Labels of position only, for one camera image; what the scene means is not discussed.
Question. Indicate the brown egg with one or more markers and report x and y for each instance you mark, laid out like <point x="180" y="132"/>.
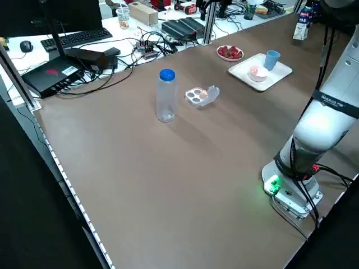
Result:
<point x="253" y="69"/>
<point x="202" y="94"/>

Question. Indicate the white round plate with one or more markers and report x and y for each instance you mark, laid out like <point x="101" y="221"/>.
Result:
<point x="221" y="57"/>

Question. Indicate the grey flat tray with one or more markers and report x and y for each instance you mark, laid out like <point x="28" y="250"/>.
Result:
<point x="272" y="11"/>

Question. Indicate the aluminium frame post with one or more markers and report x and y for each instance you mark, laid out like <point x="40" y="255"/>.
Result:
<point x="210" y="22"/>

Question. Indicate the black mesh pen cup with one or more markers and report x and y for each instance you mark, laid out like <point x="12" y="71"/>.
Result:
<point x="249" y="12"/>

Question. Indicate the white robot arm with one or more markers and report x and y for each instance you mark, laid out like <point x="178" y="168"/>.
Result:
<point x="322" y="126"/>

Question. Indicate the grey usb hub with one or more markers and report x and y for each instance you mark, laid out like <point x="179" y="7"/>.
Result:
<point x="146" y="50"/>

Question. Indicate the black box red logo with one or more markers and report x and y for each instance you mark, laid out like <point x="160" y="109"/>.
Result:
<point x="47" y="77"/>

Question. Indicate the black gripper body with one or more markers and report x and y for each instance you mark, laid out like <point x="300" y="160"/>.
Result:
<point x="314" y="11"/>

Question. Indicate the black computer mouse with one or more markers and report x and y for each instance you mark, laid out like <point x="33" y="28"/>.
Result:
<point x="26" y="46"/>

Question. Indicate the black power brick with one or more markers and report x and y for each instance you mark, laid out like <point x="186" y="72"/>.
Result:
<point x="89" y="57"/>

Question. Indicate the black keyboard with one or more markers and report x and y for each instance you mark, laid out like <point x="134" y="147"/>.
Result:
<point x="75" y="37"/>

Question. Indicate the clear plastic drink cup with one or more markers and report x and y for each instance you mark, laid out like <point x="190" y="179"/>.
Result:
<point x="123" y="19"/>

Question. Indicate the red strawberries heap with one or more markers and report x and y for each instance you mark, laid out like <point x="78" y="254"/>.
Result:
<point x="230" y="51"/>

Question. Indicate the aluminium frame profile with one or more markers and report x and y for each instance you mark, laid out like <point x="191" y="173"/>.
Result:
<point x="22" y="84"/>

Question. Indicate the clear plastic egg box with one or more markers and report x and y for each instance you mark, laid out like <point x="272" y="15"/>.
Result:
<point x="193" y="98"/>

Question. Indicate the black computer monitor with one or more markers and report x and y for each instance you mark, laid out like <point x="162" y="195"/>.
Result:
<point x="73" y="14"/>

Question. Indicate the white rectangular tray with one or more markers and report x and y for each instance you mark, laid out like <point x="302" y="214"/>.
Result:
<point x="280" y="71"/>

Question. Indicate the blue white milk carton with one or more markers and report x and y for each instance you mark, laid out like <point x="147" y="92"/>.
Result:
<point x="301" y="28"/>

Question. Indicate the black finned device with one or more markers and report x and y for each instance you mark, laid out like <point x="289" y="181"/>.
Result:
<point x="182" y="26"/>

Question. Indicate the clear bottle blue cap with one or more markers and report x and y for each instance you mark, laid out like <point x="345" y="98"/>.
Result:
<point x="166" y="98"/>

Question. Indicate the blue cup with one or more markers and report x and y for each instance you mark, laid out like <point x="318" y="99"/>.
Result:
<point x="271" y="61"/>

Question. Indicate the wooden box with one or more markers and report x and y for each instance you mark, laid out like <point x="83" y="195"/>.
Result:
<point x="144" y="14"/>

